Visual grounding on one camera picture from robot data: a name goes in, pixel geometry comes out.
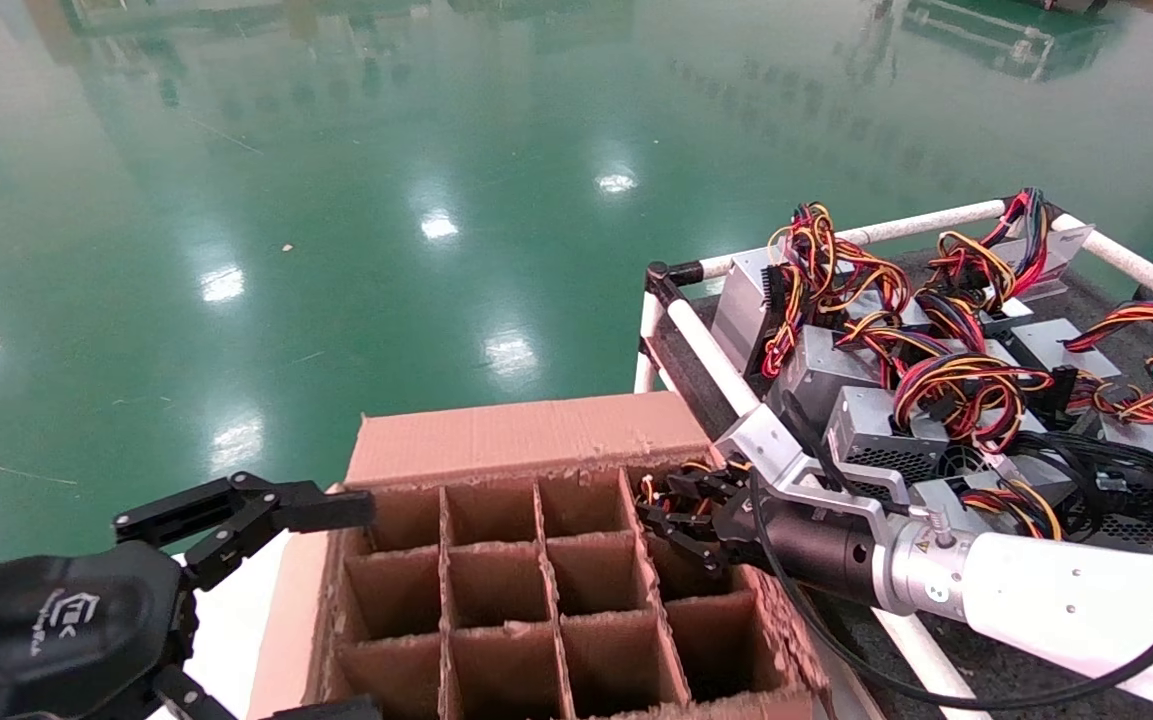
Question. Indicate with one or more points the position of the short white cart leg pipe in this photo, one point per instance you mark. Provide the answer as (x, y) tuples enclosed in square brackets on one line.
[(649, 320)]

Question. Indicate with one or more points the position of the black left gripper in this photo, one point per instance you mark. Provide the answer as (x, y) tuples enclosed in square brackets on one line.
[(46, 630)]

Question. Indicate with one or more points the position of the long white cart pipe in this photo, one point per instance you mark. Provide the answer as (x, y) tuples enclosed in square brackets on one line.
[(716, 355)]

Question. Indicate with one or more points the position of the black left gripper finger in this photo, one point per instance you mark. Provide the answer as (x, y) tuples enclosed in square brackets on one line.
[(336, 711)]

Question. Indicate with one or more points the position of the silver power supply with fan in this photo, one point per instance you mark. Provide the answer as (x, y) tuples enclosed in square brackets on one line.
[(1041, 478)]

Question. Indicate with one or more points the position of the black mesh power supply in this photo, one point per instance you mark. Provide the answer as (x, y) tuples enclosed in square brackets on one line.
[(1146, 520)]

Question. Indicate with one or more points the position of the black pipe corner joint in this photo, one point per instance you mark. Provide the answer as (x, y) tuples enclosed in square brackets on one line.
[(661, 275)]

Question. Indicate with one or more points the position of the perforated grey power supply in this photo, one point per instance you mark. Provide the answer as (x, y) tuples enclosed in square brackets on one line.
[(876, 420)]

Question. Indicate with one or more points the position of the tilted silver power supply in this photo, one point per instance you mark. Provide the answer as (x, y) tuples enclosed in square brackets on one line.
[(1066, 245)]

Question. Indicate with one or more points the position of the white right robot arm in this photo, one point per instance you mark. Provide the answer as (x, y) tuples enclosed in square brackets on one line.
[(1066, 600)]

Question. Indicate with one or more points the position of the upright silver power supply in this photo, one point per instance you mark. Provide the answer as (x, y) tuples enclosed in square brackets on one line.
[(741, 310)]

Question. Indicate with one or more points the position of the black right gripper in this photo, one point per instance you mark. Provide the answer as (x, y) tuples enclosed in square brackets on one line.
[(806, 545)]

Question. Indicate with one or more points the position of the brown cardboard box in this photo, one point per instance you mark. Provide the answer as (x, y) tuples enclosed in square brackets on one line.
[(526, 435)]

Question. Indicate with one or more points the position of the cardboard divider grid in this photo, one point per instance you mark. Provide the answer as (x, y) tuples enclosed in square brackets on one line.
[(540, 540)]

